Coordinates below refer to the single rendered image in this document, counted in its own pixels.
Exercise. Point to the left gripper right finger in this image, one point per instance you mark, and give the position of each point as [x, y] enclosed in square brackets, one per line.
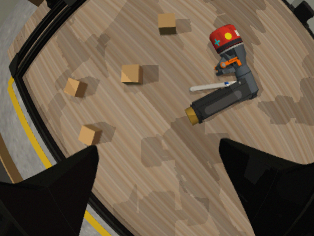
[274, 192]

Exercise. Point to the tan wooden cube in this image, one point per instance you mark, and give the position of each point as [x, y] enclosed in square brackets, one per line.
[90, 134]
[132, 74]
[166, 24]
[75, 88]

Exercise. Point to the black hose nozzle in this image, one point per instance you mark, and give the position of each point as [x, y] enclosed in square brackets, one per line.
[242, 89]

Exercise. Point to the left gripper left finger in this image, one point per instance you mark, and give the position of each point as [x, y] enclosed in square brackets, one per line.
[52, 202]

